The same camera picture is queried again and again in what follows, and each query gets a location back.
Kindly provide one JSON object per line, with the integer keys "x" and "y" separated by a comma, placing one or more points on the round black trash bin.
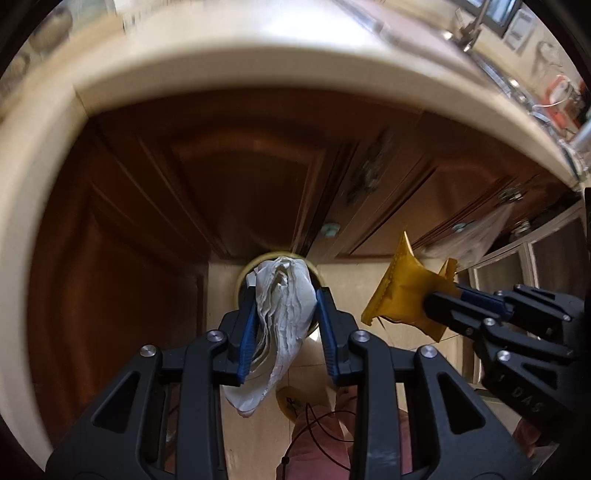
{"x": 273, "y": 271}

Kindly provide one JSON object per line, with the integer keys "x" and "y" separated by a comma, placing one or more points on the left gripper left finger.
{"x": 160, "y": 418}

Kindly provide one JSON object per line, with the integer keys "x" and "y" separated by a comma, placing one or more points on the yellow snack wrapper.
{"x": 406, "y": 284}

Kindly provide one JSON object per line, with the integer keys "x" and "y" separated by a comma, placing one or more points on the yellow slipper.
{"x": 291, "y": 402}

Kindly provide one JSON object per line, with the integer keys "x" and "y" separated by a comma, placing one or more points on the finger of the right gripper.
{"x": 459, "y": 316}
{"x": 489, "y": 302}

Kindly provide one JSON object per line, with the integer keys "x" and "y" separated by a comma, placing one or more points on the blue cabinet knob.
{"x": 330, "y": 230}

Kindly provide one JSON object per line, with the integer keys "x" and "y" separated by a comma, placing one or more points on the pink trousers leg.
{"x": 321, "y": 445}

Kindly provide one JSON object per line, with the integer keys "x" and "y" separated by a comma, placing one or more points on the steel kitchen faucet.
{"x": 468, "y": 35}

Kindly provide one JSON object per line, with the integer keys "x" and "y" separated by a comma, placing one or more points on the wooden cabinet doors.
{"x": 151, "y": 193}

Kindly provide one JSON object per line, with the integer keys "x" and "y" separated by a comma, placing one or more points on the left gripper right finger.
{"x": 416, "y": 416}

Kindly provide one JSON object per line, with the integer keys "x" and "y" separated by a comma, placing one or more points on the pink electric appliance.
{"x": 563, "y": 102}

